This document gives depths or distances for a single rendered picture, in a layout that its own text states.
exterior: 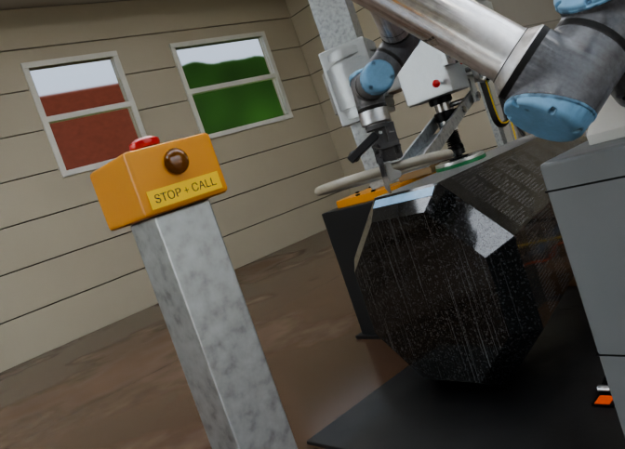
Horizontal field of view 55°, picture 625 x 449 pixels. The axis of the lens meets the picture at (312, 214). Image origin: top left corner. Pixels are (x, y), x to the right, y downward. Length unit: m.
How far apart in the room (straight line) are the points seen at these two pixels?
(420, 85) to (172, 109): 6.44
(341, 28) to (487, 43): 2.18
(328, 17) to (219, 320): 2.71
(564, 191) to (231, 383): 0.82
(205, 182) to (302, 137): 9.13
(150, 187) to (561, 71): 0.75
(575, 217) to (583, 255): 0.08
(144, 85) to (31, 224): 2.43
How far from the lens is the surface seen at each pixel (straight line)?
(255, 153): 9.30
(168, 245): 0.74
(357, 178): 1.87
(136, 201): 0.73
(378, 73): 1.73
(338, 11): 3.34
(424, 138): 2.55
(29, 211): 7.77
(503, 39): 1.19
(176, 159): 0.73
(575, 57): 1.18
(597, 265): 1.35
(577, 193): 1.32
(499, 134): 5.20
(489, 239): 2.08
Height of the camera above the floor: 0.99
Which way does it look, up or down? 4 degrees down
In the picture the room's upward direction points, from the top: 19 degrees counter-clockwise
